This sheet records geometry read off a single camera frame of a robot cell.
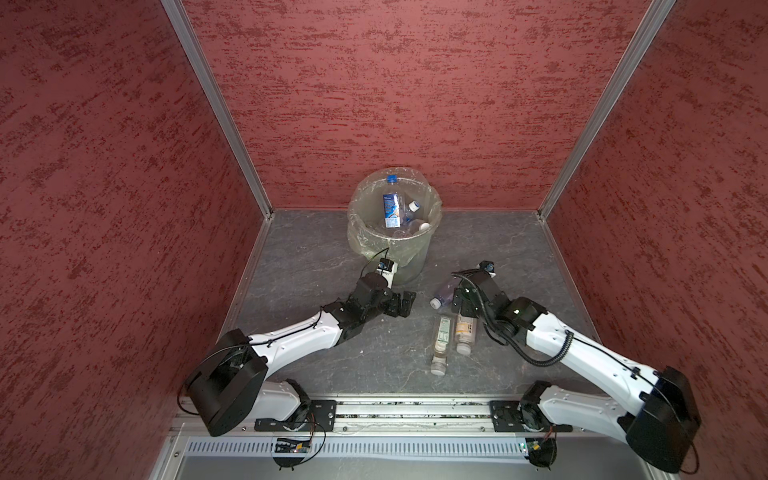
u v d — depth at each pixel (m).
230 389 0.42
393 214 0.90
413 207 0.95
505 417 0.74
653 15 0.71
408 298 0.75
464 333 0.83
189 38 0.75
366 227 0.80
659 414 0.38
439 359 0.81
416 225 0.87
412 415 0.76
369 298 0.64
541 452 0.70
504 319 0.57
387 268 0.74
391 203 0.90
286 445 0.73
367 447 0.78
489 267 0.71
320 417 0.74
